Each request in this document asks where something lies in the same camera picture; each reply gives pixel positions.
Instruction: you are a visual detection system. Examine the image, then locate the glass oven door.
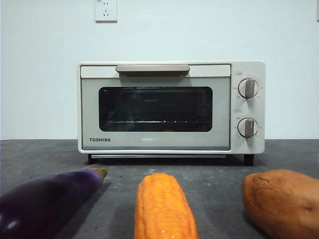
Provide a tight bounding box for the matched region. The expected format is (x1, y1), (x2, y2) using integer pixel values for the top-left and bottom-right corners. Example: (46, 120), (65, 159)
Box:
(80, 64), (232, 151)

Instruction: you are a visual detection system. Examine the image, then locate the purple eggplant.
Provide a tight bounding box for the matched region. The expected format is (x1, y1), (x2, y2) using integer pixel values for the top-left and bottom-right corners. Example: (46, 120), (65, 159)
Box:
(0, 165), (109, 239)

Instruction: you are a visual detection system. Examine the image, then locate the beige round oven knob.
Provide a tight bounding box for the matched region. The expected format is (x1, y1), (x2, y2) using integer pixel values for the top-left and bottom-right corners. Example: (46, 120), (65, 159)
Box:
(237, 77), (260, 100)
(237, 117), (259, 139)

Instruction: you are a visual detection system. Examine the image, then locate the cream Toshiba toaster oven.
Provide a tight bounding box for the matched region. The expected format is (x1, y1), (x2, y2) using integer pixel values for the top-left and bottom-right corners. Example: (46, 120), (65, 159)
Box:
(76, 60), (266, 166)

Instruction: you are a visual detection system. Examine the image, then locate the orange corn cob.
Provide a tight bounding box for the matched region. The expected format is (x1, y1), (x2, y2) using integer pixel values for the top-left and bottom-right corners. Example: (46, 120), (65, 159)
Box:
(134, 173), (199, 239)

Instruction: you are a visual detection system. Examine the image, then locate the brown sweet potato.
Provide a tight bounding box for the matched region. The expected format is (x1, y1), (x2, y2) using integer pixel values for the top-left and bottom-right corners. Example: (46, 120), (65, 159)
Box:
(242, 169), (319, 239)

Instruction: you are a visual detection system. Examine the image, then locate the metal wire oven rack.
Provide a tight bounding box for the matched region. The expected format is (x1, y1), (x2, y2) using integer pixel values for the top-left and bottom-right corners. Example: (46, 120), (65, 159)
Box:
(109, 120), (210, 124)

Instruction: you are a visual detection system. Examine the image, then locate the white wall socket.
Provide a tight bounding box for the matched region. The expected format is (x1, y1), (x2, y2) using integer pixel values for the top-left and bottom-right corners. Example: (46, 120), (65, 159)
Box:
(95, 0), (118, 23)

